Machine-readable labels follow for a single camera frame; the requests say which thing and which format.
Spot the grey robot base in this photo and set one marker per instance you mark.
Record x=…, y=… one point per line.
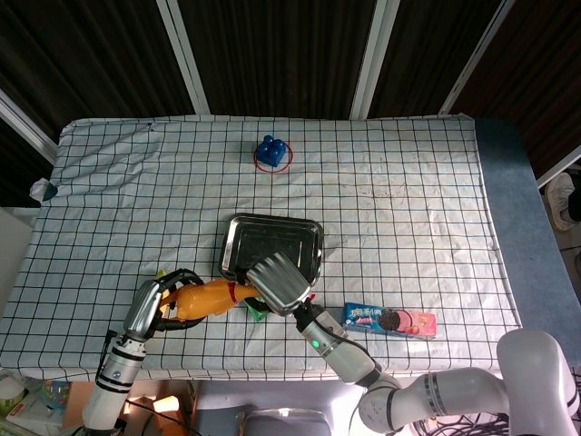
x=272, y=404

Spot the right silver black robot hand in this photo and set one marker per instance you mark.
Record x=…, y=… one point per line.
x=281, y=284

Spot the orange rubber chicken toy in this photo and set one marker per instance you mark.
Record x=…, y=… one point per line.
x=204, y=300

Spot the blue Oreo cookie box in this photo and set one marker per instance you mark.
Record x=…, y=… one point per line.
x=386, y=320

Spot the white sneaker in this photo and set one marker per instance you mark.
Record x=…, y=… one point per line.
x=563, y=200

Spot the colourful printed box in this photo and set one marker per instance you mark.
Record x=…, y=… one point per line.
x=41, y=404

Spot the stainless steel rectangular tray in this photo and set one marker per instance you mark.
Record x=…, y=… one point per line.
x=268, y=236

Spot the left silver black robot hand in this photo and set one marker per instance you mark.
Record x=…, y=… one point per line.
x=143, y=309

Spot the green sachet packet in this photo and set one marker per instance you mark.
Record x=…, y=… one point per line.
x=258, y=314

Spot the white black-grid tablecloth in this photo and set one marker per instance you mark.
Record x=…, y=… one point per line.
x=136, y=218

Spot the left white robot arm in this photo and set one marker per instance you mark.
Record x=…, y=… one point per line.
x=113, y=377

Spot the dark pleated curtain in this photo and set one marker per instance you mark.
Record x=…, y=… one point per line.
x=281, y=45

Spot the blue toy building brick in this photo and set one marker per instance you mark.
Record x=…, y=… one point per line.
x=271, y=152

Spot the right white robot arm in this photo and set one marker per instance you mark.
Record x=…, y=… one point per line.
x=454, y=386

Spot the white frame post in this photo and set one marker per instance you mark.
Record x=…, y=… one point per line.
x=560, y=169
x=476, y=54
x=184, y=54
x=25, y=122
x=374, y=54

